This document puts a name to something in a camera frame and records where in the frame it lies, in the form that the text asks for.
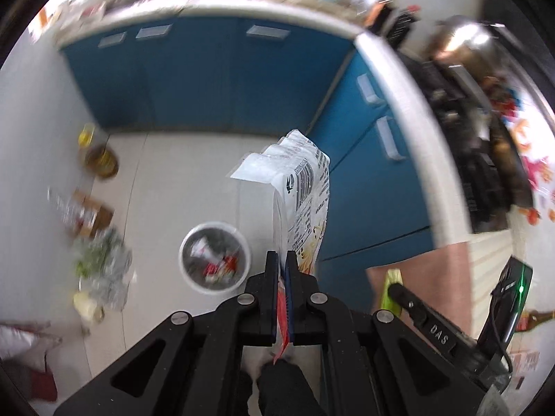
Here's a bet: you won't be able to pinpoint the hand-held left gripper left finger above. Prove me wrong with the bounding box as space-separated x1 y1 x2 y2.
52 250 282 416

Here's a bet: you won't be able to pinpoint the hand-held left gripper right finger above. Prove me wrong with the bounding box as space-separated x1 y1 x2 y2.
284 249 487 416

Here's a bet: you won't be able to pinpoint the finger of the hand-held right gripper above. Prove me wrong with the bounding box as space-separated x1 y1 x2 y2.
387 284 460 358

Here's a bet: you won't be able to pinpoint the green wrapper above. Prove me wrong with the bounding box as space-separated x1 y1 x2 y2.
379 269 404 315

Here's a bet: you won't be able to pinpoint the round waste bin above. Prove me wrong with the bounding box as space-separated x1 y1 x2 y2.
179 222 252 296

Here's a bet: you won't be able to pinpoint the white snack packet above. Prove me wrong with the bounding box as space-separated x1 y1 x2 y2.
230 129 332 365

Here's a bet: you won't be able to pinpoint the brown glass vinegar bottle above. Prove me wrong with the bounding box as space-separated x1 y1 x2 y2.
516 310 555 332

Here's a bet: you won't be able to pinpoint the striped cat print tablecloth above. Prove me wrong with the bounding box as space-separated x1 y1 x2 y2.
366 229 555 399

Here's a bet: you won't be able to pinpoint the person's dark trousers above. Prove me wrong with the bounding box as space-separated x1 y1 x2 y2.
258 359 326 416

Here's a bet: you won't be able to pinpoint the black gas stove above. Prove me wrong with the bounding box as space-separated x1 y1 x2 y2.
412 58 534 232

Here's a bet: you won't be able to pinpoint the plastic bag of vegetables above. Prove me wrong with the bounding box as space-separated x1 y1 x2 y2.
71 227 133 313

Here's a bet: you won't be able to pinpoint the brown cardboard box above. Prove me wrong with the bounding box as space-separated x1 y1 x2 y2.
71 191 114 239

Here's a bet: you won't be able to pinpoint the large yellow oil jug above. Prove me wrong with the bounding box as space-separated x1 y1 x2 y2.
84 144 120 179

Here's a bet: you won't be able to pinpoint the clear plastic bottle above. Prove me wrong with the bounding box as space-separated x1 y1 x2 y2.
48 186 87 235

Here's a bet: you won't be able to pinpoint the blue kitchen cabinet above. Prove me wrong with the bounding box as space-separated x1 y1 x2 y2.
61 13 434 313

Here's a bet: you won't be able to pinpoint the small yellow oil bottle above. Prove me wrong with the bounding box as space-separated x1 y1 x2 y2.
78 123 97 148

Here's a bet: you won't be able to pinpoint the red white cloth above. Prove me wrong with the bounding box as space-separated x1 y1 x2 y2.
0 321 59 401

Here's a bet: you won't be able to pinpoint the steel steamer pot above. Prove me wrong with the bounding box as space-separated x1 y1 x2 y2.
429 15 508 66

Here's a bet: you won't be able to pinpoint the red-capped dark sauce bottle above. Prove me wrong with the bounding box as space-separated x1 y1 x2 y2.
388 5 420 47

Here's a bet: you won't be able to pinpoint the colourful wall sticker sheet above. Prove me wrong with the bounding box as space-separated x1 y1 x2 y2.
490 78 555 226

